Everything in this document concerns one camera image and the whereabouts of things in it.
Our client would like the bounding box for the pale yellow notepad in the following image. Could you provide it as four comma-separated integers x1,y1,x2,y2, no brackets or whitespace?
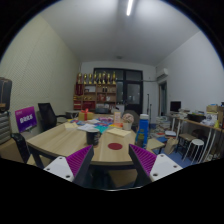
63,121,78,130

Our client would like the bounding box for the brown wooden stool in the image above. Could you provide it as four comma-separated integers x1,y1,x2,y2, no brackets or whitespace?
175,133,198,155

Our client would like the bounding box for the black mug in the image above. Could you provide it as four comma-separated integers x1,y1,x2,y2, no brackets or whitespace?
85,128,101,147

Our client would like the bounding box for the blue drink bottle white cap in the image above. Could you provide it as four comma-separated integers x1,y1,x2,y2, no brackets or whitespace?
135,113,150,149

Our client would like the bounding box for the grey armchair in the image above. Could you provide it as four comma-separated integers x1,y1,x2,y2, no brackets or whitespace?
122,109,141,133

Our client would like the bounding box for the white paper booklet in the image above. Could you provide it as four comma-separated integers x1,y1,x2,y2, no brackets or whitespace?
77,123,98,132

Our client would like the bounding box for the white round stool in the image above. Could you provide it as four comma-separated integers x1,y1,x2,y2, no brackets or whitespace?
183,138,205,164

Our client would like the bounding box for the black tripod stand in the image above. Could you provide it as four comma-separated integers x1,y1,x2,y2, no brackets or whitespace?
146,93,153,118

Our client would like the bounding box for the black chair backrest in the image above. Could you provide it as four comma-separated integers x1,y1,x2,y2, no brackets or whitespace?
10,132,32,164

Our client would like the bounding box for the white air conditioner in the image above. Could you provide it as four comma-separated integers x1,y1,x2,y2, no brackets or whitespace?
155,67,170,81

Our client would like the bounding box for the low wooden side table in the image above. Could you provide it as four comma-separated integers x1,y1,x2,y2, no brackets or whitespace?
146,137,166,153

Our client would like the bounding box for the pink card box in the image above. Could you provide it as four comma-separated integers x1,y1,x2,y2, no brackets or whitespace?
113,111,122,125

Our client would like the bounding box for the black computer monitor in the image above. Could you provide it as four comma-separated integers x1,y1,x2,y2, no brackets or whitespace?
169,100,182,113

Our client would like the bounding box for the wooden shelf unit with trophies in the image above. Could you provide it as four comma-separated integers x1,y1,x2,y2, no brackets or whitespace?
72,70,118,112

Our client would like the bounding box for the yellow gift box red ribbon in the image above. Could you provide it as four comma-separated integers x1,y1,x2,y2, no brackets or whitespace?
77,108,95,122

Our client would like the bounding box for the beige book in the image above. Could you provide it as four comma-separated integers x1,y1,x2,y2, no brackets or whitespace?
105,127,132,138

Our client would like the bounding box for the black office chair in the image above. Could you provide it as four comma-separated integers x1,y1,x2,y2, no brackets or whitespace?
37,102,68,133

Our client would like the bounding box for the ceiling light tube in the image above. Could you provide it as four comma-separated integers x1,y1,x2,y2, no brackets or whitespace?
125,0,134,17

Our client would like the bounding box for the flower bouquet in white pot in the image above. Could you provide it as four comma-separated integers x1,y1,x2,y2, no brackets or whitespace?
121,113,135,131

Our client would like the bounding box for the black framed glass door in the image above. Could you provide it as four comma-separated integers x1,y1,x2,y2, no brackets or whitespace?
93,67,144,116

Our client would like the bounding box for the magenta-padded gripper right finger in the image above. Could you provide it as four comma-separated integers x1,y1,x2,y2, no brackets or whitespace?
128,143,184,188

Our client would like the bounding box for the grey ribbed suitcase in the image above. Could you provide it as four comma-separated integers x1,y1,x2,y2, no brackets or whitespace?
0,111,13,145

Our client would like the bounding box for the stack of books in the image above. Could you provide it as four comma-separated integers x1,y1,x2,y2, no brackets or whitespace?
154,115,173,133

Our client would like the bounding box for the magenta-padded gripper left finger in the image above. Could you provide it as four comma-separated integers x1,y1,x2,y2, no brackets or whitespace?
43,144,95,188

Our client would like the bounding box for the teal book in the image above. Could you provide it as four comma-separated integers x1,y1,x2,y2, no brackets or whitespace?
94,123,109,134

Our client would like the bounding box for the purple sign board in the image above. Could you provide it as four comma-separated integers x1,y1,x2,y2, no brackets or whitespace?
14,105,38,134

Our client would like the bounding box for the flat round red coaster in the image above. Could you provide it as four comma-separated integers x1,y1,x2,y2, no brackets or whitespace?
107,142,124,151

